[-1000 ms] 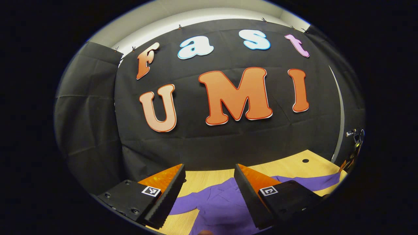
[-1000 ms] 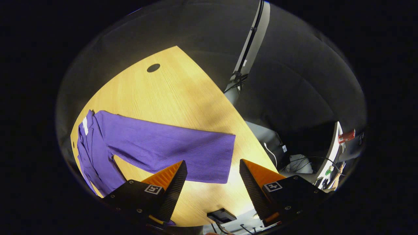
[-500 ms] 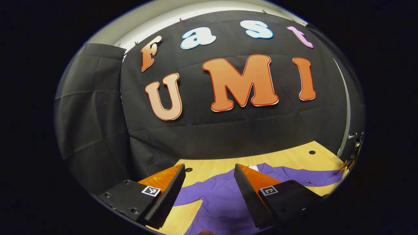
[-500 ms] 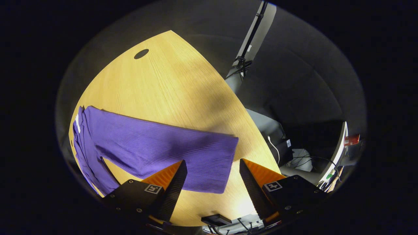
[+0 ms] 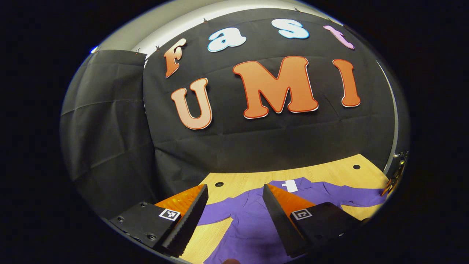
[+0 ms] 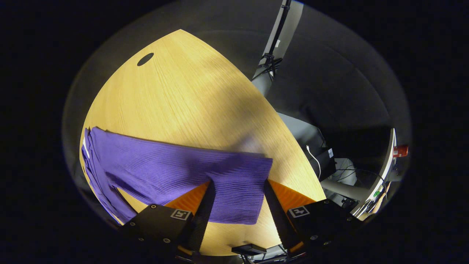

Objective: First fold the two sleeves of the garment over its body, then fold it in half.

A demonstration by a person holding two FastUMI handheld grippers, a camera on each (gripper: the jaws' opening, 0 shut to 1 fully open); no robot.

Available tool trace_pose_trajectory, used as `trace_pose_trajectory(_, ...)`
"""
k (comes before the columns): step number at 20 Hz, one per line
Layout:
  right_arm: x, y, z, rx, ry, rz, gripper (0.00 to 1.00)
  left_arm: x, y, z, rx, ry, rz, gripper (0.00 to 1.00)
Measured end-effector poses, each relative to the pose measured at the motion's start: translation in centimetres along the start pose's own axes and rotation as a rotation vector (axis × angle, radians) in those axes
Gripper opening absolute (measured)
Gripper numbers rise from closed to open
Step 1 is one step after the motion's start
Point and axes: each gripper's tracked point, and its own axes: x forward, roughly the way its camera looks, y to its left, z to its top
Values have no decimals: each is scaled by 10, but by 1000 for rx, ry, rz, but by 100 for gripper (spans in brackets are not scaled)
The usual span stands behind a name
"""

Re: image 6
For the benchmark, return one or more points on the black table grommet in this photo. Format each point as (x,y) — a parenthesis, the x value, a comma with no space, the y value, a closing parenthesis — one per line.
(145,59)

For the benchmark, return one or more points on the black stand pole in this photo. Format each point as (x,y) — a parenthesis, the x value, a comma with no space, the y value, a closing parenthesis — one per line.
(277,33)

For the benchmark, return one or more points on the black adapter box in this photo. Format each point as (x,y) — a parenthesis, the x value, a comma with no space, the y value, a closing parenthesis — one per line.
(326,161)

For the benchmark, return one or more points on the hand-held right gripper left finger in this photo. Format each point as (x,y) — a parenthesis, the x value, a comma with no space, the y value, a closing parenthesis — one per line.
(203,220)

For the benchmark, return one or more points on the small red object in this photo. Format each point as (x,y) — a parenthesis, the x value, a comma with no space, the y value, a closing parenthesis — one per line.
(400,150)

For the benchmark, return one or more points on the purple knit garment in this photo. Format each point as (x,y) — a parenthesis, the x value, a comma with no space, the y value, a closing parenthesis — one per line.
(165,168)

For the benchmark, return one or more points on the white panel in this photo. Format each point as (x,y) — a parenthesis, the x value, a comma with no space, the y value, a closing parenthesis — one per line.
(384,172)

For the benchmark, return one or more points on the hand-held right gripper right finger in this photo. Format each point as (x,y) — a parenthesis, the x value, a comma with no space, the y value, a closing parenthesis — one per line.
(280,220)

